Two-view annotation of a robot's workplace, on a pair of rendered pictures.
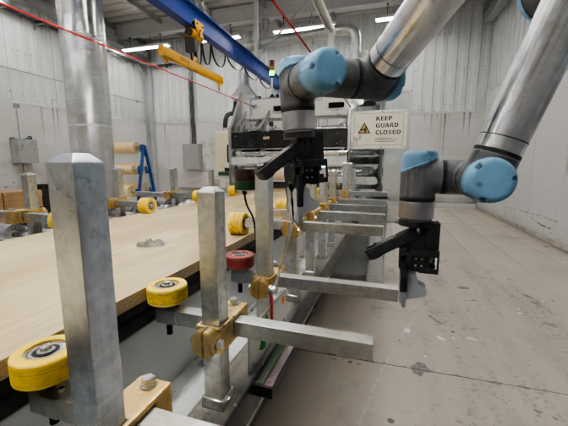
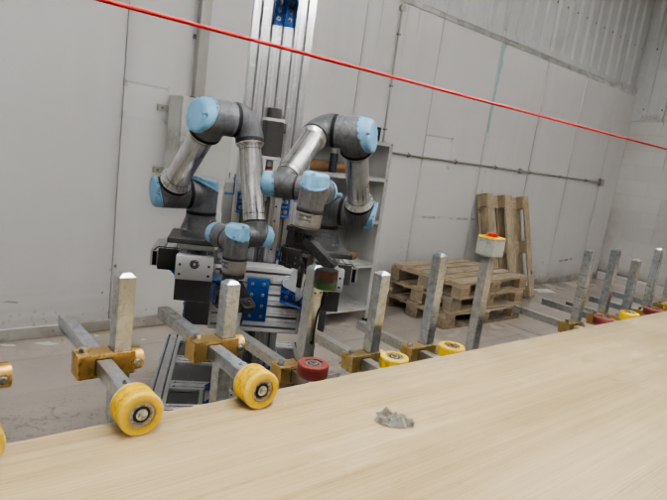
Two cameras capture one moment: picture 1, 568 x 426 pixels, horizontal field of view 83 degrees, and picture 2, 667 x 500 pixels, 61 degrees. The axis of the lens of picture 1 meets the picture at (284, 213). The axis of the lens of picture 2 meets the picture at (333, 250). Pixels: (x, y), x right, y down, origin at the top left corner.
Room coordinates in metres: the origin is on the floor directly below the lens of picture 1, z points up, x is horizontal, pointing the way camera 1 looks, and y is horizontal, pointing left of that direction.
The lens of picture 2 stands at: (2.01, 0.84, 1.45)
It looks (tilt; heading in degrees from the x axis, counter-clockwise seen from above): 10 degrees down; 212
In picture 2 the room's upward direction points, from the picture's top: 8 degrees clockwise
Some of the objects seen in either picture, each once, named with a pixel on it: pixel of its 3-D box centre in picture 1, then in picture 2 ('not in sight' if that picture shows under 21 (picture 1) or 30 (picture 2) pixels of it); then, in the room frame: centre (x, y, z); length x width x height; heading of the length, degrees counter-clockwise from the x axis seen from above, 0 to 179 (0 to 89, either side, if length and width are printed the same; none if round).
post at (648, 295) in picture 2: not in sight; (649, 292); (-1.34, 0.75, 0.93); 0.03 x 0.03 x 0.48; 72
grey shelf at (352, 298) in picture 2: not in sight; (324, 229); (-1.89, -1.67, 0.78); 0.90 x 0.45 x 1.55; 163
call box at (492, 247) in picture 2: not in sight; (489, 247); (0.07, 0.29, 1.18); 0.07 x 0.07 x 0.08; 72
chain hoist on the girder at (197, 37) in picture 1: (194, 46); not in sight; (5.40, 1.39, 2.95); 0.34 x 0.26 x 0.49; 163
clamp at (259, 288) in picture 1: (267, 281); (296, 370); (0.82, 0.04, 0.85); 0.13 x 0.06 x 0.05; 162
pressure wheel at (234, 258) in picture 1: (239, 272); (311, 381); (0.86, 0.12, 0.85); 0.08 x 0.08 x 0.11
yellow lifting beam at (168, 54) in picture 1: (195, 67); not in sight; (5.40, 1.39, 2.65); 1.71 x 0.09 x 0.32; 163
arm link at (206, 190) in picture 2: not in sight; (200, 193); (0.43, -0.76, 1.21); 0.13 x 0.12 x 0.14; 161
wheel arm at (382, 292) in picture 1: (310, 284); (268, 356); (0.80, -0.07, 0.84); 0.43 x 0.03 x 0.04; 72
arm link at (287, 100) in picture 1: (297, 85); (313, 191); (0.74, -0.03, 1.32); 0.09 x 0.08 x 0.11; 19
